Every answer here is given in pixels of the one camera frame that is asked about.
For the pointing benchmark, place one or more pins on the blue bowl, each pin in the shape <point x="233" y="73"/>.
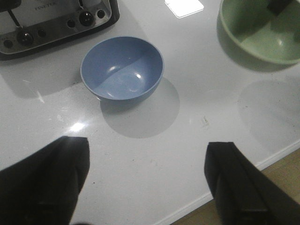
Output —
<point x="122" y="69"/>

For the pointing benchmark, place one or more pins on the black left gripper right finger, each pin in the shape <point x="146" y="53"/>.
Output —
<point x="244" y="195"/>

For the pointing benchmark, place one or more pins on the black and chrome four-slot toaster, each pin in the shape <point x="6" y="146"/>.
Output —
<point x="29" y="26"/>

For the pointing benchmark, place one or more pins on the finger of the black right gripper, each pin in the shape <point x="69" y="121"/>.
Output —
<point x="277" y="6"/>

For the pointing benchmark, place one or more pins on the green bowl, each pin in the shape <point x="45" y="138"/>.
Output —
<point x="263" y="35"/>

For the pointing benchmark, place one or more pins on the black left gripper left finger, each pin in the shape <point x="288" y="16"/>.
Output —
<point x="43" y="188"/>

